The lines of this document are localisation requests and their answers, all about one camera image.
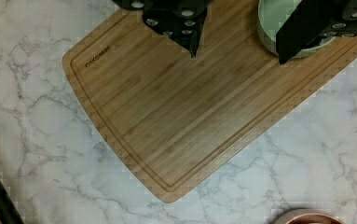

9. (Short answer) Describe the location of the bamboo cutting board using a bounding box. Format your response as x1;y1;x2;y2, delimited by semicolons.
62;0;357;203

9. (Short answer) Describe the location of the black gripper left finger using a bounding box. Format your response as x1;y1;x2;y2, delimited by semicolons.
112;0;213;58

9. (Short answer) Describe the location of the light green ceramic bowl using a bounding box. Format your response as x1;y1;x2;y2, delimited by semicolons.
257;0;335;59

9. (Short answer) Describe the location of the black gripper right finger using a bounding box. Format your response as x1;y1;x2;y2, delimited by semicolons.
276;0;357;64

